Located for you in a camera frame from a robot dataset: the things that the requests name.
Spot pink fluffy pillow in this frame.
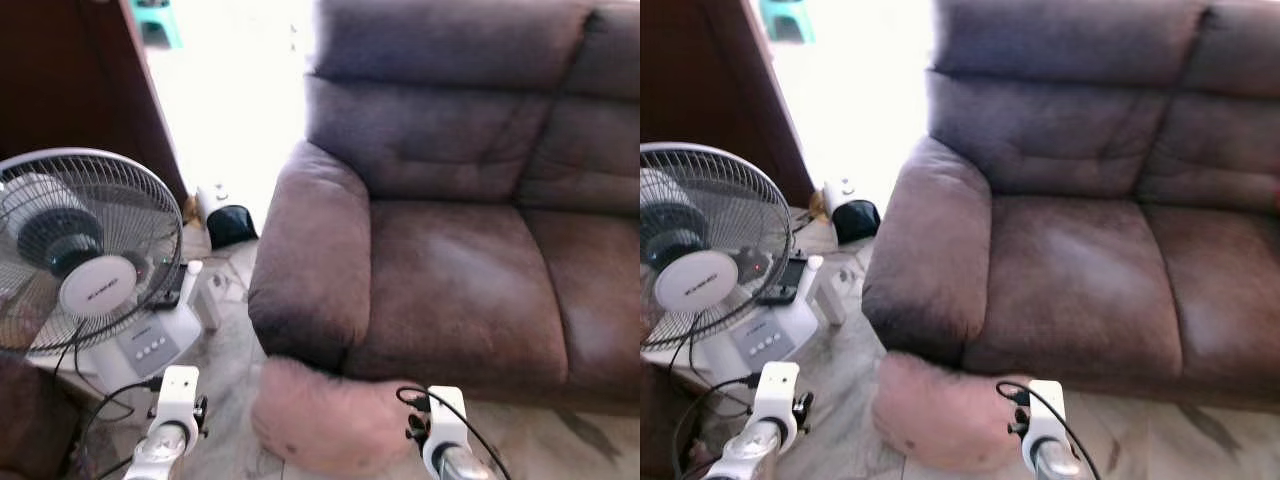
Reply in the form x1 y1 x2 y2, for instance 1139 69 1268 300
872 350 1031 473
250 357 431 476

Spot brown fabric sofa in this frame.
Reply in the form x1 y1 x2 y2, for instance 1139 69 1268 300
862 0 1280 411
247 0 641 416

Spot white plastic bottle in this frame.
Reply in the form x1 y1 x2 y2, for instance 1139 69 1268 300
185 260 221 331
803 255 846 326

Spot black remote control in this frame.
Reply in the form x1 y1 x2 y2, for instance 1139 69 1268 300
755 255 809 306
150 262 191 311

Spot white table fan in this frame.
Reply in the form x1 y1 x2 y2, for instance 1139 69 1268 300
0 148 204 393
640 142 821 386

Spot dark brown armchair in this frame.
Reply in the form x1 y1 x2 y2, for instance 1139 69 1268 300
0 355 81 480

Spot black bag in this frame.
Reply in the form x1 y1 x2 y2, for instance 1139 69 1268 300
206 204 259 251
832 199 882 246

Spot dark brown wooden door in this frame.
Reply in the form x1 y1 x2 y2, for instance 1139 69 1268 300
640 0 816 208
0 0 189 206

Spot teal plastic stool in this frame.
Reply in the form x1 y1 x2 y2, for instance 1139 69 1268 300
757 0 816 44
130 0 184 49

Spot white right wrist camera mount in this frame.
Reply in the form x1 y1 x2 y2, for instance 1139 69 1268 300
1022 380 1066 471
422 386 469 476

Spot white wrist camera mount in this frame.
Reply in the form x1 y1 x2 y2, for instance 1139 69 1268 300
422 386 469 476
155 366 201 431
1022 380 1066 471
752 361 801 426

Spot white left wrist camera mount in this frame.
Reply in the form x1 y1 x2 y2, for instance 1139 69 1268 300
155 366 201 431
752 361 801 426

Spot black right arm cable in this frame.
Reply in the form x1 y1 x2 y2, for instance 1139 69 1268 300
996 381 1109 480
396 386 513 480

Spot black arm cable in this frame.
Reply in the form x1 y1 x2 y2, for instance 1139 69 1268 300
996 381 1109 480
672 373 763 480
75 375 164 480
396 386 513 480

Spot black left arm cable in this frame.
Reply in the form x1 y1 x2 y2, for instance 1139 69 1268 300
75 375 164 480
672 373 763 480

